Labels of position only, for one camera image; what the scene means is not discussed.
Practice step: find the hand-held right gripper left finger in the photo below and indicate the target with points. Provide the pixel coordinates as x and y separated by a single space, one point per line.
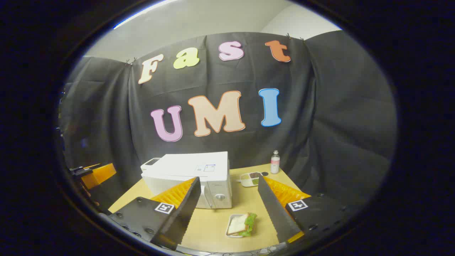
188 206

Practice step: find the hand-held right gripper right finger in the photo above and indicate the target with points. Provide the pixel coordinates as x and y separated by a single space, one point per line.
273 209

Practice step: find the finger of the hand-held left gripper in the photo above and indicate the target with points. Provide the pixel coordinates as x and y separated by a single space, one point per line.
101 174

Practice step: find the sandwich with green lettuce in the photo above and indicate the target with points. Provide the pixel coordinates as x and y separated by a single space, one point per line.
239 224

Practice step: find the white microwave oven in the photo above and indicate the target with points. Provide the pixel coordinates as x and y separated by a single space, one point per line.
185 167

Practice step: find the white divided dish with grains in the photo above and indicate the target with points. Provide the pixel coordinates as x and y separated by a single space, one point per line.
249 179

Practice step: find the small clear bottle pink label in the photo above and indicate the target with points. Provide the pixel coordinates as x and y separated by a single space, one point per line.
275 164

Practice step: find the white toaster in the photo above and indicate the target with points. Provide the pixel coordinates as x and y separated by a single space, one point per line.
151 162

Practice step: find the black backdrop cloth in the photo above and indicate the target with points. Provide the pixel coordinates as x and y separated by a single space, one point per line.
337 124

